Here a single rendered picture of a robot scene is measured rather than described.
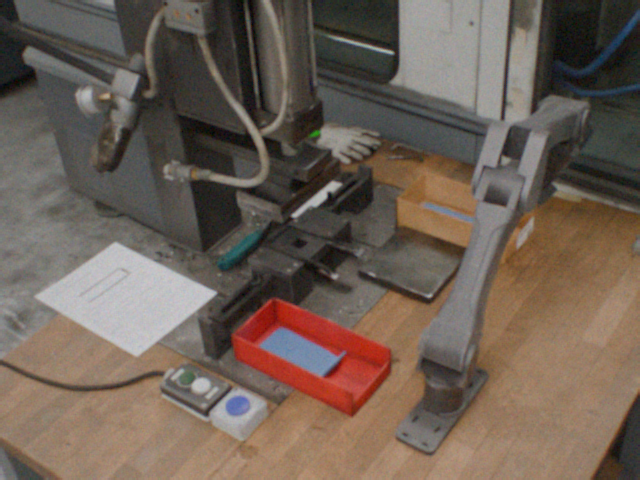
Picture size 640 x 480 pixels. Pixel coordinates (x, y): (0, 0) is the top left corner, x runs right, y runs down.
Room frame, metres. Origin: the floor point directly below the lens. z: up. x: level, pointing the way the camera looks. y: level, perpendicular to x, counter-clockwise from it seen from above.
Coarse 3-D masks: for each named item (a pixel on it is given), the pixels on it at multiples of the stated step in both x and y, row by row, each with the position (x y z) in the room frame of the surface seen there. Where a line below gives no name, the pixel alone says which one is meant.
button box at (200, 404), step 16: (16, 368) 1.06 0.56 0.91; (192, 368) 1.01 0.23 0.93; (64, 384) 1.01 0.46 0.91; (112, 384) 1.00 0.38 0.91; (128, 384) 1.01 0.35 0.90; (160, 384) 0.98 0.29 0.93; (176, 384) 0.97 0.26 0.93; (224, 384) 0.96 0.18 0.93; (176, 400) 0.95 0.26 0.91; (192, 400) 0.93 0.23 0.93; (208, 400) 0.93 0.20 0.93; (208, 416) 0.92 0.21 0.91
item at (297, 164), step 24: (216, 144) 1.34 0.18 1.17; (240, 144) 1.33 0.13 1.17; (312, 144) 1.29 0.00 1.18; (288, 168) 1.23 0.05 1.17; (312, 168) 1.22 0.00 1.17; (336, 168) 1.29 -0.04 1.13; (240, 192) 1.22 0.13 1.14; (264, 192) 1.21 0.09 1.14; (288, 192) 1.20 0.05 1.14; (312, 192) 1.23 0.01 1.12; (288, 216) 1.18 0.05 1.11
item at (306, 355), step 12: (276, 336) 1.09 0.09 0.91; (288, 336) 1.09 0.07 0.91; (264, 348) 1.06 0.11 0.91; (276, 348) 1.06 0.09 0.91; (300, 348) 1.05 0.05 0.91; (312, 348) 1.05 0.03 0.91; (288, 360) 1.03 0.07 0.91; (300, 360) 1.02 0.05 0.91; (312, 360) 1.02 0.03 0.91; (324, 360) 1.02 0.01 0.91; (336, 360) 0.99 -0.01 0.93; (324, 372) 0.97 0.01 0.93
